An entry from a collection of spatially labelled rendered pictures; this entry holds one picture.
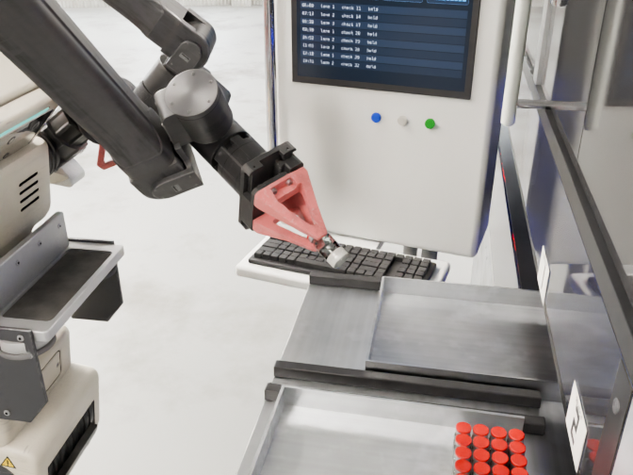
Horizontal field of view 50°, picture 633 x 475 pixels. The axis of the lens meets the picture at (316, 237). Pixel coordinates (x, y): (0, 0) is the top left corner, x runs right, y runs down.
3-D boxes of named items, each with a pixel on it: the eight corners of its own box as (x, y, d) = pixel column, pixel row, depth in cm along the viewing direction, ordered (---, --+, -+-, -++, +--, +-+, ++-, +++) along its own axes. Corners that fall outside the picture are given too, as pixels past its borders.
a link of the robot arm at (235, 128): (226, 118, 82) (190, 148, 82) (209, 87, 76) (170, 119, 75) (262, 153, 80) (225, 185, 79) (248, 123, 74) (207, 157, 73)
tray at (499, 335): (570, 310, 122) (573, 293, 120) (594, 406, 99) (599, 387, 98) (381, 291, 128) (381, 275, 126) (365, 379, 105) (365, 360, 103)
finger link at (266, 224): (300, 237, 67) (242, 177, 70) (294, 275, 73) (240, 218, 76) (350, 205, 70) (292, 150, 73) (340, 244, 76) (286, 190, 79)
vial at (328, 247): (349, 251, 70) (322, 222, 71) (333, 264, 69) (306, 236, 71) (349, 259, 72) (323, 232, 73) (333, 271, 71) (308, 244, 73)
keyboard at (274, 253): (436, 267, 151) (437, 257, 150) (421, 298, 140) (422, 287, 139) (273, 237, 164) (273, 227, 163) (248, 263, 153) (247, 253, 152)
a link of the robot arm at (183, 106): (141, 142, 82) (159, 203, 78) (99, 90, 71) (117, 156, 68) (234, 106, 82) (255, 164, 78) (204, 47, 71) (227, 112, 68)
